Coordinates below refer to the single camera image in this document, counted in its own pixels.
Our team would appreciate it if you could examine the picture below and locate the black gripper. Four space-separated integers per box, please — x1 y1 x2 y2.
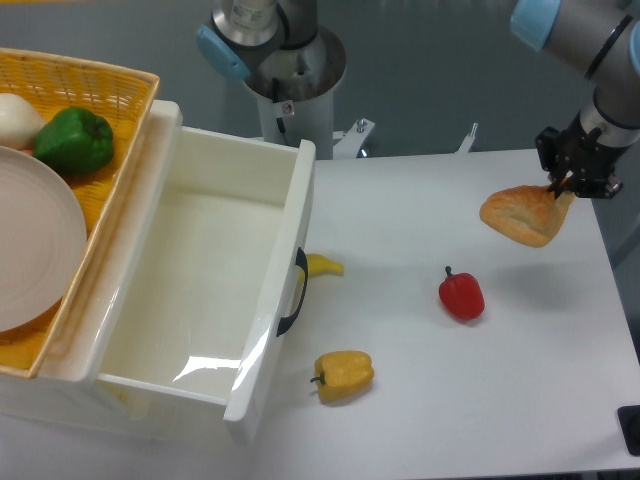
535 121 623 200

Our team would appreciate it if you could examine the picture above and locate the triangle puff pastry bread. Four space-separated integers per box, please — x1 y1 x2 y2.
479 185 576 248

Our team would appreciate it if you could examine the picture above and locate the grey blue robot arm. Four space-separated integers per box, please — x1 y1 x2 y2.
196 1 639 199

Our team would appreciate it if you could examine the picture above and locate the open white upper drawer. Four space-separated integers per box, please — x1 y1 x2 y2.
94 124 317 446

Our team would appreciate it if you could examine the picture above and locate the red bell pepper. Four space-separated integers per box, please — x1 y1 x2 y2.
438 265 485 322

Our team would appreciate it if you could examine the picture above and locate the yellow banana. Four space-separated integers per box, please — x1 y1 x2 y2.
306 253 344 277

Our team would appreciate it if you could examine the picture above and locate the black device at table edge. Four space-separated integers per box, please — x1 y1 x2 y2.
617 405 640 457

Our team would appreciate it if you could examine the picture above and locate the yellow bell pepper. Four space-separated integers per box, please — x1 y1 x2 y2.
310 350 375 403

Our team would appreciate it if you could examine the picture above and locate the yellow woven basket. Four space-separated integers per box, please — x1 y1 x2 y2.
1 48 160 378

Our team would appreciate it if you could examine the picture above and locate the green bell pepper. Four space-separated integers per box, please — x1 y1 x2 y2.
33 107 114 177

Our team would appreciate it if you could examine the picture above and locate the pink ribbed plate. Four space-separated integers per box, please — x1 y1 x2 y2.
1 147 87 331

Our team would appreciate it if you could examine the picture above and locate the white onion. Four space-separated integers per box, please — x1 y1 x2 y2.
1 93 46 150

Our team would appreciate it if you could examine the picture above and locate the white bracket behind table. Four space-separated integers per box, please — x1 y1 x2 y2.
456 122 479 154

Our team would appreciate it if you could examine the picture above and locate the black drawer handle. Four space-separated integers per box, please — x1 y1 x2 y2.
276 247 309 337

